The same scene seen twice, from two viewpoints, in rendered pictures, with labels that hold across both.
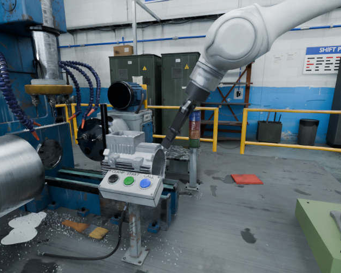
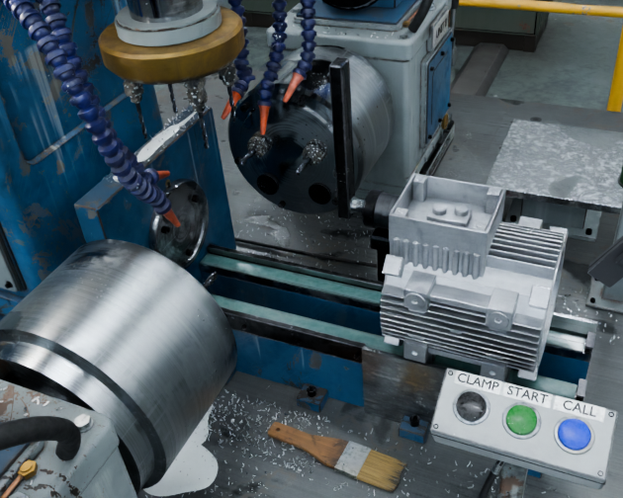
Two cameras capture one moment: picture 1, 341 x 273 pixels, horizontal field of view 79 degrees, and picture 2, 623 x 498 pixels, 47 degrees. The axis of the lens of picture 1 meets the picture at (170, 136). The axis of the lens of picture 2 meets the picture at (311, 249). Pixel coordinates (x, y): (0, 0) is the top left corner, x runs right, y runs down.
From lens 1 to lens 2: 0.41 m
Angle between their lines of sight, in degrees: 26
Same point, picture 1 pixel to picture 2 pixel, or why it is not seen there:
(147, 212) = not seen: hidden behind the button
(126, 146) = (460, 254)
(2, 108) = (34, 110)
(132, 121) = (401, 63)
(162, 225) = not seen: hidden behind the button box
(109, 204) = (394, 390)
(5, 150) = (150, 319)
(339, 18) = not seen: outside the picture
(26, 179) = (208, 380)
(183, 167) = (572, 214)
